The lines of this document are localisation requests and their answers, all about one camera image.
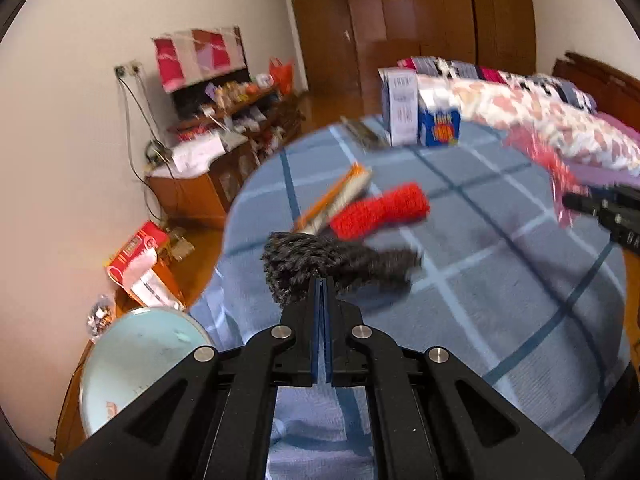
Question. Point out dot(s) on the wooden tv cabinet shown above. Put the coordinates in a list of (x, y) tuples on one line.
[(251, 132)]

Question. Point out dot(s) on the red knitted cloth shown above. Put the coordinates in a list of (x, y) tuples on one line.
[(404, 204)]

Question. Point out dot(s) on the black knitted cloth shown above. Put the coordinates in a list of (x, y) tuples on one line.
[(292, 261)]

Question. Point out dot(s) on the pink red plastic bag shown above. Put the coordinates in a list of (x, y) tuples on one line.
[(525, 139)]

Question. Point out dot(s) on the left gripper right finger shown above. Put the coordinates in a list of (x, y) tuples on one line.
[(431, 416)]

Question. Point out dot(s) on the wall power socket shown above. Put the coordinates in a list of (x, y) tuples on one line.
[(129, 69)]

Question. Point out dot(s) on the clear bag of scraps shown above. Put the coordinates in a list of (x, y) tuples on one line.
[(101, 315)]

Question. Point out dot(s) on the white mug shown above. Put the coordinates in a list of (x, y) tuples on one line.
[(264, 80)]

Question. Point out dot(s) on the red mask box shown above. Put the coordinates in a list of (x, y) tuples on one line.
[(140, 270)]

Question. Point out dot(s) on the white tall carton box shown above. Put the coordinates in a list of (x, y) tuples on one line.
[(400, 105)]

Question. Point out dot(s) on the white box on cabinet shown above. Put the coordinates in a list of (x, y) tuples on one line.
[(194, 157)]

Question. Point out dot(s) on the purple bed sheet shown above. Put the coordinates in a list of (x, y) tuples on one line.
[(607, 153)]

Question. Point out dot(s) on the wooden door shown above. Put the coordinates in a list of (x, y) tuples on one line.
[(324, 30)]

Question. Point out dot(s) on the pink heart quilt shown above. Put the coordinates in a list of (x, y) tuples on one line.
[(500, 107)]

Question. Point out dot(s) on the dark snack packet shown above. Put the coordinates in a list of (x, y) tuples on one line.
[(363, 135)]

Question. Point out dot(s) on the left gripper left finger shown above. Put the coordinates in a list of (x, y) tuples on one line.
[(210, 416)]

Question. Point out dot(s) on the cow print pillow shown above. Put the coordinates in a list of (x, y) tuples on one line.
[(541, 84)]

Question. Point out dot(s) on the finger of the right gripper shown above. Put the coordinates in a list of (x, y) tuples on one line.
[(582, 204)]

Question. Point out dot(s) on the orange silver snack wrapper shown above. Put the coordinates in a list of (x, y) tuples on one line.
[(344, 191)]

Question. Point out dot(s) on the blue white tissue box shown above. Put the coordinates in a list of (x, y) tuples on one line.
[(439, 117)]

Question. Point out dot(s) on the television with patchwork cover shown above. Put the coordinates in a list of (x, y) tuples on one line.
[(189, 60)]

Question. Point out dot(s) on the wooden wardrobe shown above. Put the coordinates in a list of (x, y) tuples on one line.
[(493, 33)]

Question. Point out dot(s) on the orange plastic bag on cabinet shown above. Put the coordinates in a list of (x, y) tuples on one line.
[(282, 75)]

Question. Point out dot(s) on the light blue trash bin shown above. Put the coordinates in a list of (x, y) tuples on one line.
[(134, 352)]

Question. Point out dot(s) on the wooden headboard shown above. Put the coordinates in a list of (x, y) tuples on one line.
[(615, 92)]

